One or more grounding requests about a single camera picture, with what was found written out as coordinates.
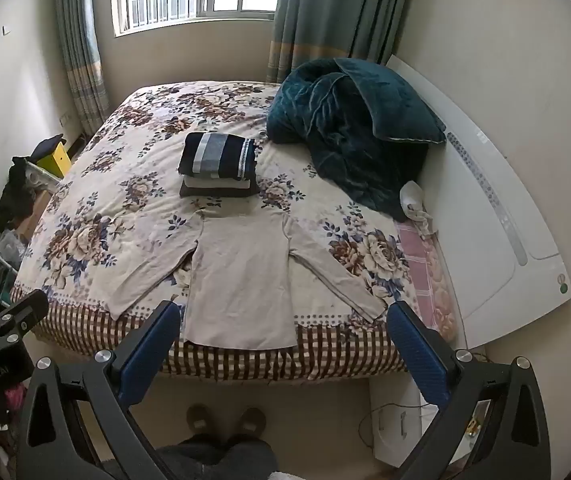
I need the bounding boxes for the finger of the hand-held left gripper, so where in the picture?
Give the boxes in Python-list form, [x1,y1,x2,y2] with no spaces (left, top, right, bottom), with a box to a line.
[0,288,49,361]

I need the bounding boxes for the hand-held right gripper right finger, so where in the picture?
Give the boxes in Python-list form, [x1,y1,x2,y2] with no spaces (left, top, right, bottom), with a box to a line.
[385,300,552,480]

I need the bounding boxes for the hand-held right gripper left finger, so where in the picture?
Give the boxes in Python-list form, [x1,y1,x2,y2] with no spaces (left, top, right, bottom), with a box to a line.
[15,300,181,480]

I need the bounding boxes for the beige long-sleeve shirt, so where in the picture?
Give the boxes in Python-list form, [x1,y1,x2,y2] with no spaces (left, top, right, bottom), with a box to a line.
[104,208,387,350]

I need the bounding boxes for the black clothes pile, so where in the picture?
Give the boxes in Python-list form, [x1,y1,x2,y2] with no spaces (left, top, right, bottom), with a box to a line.
[0,156,41,233]

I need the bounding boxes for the white nightstand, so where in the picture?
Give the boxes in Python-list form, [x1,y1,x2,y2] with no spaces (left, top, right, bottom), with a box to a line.
[368,374,447,467]

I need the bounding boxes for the pink checked mattress pad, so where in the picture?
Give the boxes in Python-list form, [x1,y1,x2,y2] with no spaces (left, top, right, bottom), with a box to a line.
[394,219,460,346]

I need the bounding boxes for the brown slipper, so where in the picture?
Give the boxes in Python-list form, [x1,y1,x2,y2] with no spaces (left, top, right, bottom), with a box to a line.
[186,403,212,434]
[236,407,268,437]

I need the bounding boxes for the person's legs in grey pants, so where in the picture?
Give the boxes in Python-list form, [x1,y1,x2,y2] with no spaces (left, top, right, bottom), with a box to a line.
[152,433,279,480]

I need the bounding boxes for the small white cloth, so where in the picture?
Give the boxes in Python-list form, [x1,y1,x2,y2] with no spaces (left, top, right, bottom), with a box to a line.
[398,181,439,235]

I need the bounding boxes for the floral bed blanket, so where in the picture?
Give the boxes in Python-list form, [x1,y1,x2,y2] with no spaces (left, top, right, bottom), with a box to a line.
[10,80,419,382]

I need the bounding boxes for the white headboard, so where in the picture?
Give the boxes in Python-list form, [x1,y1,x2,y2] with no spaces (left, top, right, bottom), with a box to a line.
[385,54,571,351]

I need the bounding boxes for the yellow box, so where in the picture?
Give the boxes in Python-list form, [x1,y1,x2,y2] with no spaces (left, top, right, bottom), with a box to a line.
[36,141,72,179]

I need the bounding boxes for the black and cream garment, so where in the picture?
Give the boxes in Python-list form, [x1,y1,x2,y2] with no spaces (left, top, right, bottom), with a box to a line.
[179,182,261,199]

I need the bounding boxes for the folded white garment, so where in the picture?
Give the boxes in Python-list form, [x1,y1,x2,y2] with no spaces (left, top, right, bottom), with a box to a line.
[182,174,257,191]

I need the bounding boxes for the teal quilt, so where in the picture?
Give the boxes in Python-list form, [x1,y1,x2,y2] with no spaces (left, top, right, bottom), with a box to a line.
[266,57,447,223]

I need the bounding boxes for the teal curtain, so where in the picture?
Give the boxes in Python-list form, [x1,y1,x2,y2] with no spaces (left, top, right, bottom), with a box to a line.
[268,0,422,86]
[55,0,112,136]

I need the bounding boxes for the thin floor cable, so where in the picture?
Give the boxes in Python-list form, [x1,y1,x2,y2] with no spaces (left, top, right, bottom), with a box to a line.
[357,400,419,453]

